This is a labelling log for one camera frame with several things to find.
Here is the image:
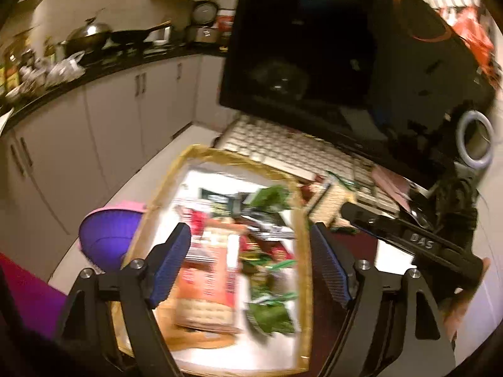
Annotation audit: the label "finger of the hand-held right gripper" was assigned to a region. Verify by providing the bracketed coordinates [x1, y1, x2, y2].
[340, 202, 397, 238]

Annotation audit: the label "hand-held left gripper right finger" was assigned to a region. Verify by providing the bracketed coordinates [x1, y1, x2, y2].
[310, 222, 458, 377]

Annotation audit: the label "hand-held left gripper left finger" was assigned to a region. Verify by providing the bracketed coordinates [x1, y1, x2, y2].
[53, 222, 193, 377]

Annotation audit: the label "beige cracker packet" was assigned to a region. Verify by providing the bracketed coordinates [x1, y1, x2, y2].
[307, 175, 358, 232]

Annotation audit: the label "orange cracker packet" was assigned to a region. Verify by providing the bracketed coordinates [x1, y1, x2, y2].
[173, 220, 246, 334]

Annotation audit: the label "long red snack packet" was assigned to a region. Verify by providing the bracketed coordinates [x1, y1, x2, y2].
[251, 239, 295, 262]

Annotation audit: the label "brown green-edged snack packet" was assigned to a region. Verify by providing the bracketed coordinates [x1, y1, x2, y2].
[240, 251, 299, 295]

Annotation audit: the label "silver foil snack packet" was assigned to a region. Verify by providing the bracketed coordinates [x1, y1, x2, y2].
[240, 214, 299, 240]

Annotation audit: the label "dark green snack packet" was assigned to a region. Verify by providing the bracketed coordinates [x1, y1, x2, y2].
[198, 188, 252, 209]

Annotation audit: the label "golden rimmed basket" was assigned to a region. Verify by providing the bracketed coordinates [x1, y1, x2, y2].
[110, 145, 315, 375]

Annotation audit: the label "person's right hand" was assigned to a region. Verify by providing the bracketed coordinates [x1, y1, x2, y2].
[446, 258, 492, 342]

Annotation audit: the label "maroon tablecloth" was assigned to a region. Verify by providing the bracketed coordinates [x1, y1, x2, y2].
[0, 220, 417, 377]

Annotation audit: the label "black computer mouse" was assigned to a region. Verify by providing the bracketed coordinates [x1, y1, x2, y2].
[409, 194, 437, 228]

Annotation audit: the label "white handwritten paper sheet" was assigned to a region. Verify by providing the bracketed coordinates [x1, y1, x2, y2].
[373, 239, 417, 271]

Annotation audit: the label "pink plastic bag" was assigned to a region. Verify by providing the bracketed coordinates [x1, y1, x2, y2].
[371, 165, 413, 209]

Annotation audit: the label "pink bowl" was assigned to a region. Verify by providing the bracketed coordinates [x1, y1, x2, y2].
[88, 200, 148, 215]

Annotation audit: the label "purple bowl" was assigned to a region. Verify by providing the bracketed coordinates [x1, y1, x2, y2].
[79, 208, 144, 273]

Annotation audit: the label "beige computer keyboard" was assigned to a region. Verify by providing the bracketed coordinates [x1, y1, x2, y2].
[216, 116, 401, 216]

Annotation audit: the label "white kitchen cabinets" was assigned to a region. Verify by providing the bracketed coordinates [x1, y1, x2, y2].
[0, 53, 226, 283]

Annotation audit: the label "black computer monitor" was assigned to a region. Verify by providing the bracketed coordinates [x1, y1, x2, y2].
[219, 0, 498, 189]

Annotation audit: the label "black kitchen countertop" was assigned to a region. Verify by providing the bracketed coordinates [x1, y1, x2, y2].
[0, 43, 229, 134]

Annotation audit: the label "red hanging decoration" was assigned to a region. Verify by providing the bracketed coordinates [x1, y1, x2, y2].
[440, 4, 496, 83]

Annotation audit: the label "white plastic bag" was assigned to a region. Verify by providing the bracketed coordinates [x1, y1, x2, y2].
[43, 51, 87, 87]

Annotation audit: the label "black frying pan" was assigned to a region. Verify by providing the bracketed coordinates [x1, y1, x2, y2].
[110, 19, 174, 48]

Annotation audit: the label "rice cooker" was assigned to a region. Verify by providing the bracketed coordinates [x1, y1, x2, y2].
[185, 0, 221, 44]

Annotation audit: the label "red box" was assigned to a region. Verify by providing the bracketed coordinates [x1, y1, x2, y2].
[218, 16, 236, 48]

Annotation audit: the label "steel wok with lid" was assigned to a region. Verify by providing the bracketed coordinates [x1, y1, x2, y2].
[59, 18, 113, 53]

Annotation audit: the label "row of bottles and jars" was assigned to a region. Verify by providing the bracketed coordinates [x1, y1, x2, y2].
[0, 35, 56, 99]

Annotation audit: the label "black cable bundle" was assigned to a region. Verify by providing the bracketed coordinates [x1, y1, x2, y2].
[432, 177, 480, 244]

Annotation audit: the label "white ring light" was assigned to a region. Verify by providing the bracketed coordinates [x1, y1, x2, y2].
[456, 110, 495, 169]

